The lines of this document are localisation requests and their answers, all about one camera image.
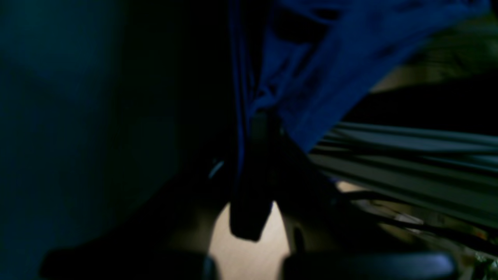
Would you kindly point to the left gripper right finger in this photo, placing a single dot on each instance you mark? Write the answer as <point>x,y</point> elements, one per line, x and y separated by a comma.
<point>329,238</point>

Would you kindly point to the blue t-shirt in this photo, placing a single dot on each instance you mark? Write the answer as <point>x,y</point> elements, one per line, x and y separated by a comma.
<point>310,61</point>

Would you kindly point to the light blue table cloth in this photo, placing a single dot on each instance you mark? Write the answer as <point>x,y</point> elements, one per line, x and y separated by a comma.
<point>102,101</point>

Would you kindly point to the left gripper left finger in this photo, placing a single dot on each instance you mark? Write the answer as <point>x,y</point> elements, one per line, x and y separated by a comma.
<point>168,237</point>

